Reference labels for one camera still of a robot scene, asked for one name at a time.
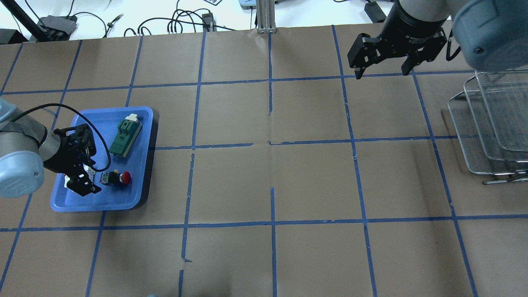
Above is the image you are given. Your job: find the red emergency stop button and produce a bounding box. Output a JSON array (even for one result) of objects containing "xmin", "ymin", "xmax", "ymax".
[{"xmin": 100, "ymin": 170, "xmax": 132, "ymax": 186}]

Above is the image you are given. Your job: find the wire mesh shelf rack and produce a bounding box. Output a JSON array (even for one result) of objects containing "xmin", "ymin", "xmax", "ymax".
[{"xmin": 448, "ymin": 68, "xmax": 528, "ymax": 185}]

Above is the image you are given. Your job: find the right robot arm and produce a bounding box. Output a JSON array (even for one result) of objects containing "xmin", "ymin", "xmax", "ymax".
[{"xmin": 347, "ymin": 0, "xmax": 528, "ymax": 79}]

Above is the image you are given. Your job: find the black camera stand base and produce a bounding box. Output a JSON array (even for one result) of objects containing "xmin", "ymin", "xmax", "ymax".
[{"xmin": 25, "ymin": 15, "xmax": 77, "ymax": 42}]

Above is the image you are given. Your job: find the black power adapter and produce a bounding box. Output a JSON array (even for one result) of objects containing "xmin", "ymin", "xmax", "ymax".
[{"xmin": 363, "ymin": 0, "xmax": 387, "ymax": 23}]

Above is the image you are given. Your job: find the aluminium frame post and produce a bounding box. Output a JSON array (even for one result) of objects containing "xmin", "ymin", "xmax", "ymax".
[{"xmin": 256, "ymin": 0, "xmax": 277, "ymax": 34}]

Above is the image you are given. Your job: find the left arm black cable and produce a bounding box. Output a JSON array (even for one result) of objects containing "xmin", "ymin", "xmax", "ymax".
[{"xmin": 7, "ymin": 103, "xmax": 112, "ymax": 173}]

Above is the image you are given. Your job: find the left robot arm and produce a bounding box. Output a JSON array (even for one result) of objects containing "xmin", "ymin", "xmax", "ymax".
[{"xmin": 0, "ymin": 99, "xmax": 101, "ymax": 198}]

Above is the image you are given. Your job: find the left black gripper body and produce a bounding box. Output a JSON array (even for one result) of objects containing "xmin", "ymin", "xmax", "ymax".
[{"xmin": 43, "ymin": 125, "xmax": 95, "ymax": 174}]

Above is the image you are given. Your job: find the blue plastic tray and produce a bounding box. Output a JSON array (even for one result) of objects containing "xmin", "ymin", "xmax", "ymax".
[{"xmin": 49, "ymin": 106, "xmax": 159, "ymax": 212}]

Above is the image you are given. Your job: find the white circuit breaker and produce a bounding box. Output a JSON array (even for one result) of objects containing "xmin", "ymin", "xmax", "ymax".
[{"xmin": 64, "ymin": 165, "xmax": 95, "ymax": 189}]

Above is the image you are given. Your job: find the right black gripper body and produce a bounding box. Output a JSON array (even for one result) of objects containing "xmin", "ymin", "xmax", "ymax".
[{"xmin": 379, "ymin": 2, "xmax": 448, "ymax": 63}]

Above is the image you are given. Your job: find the green relay module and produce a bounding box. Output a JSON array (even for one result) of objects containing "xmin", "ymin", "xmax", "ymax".
[{"xmin": 109, "ymin": 113, "xmax": 143, "ymax": 158}]

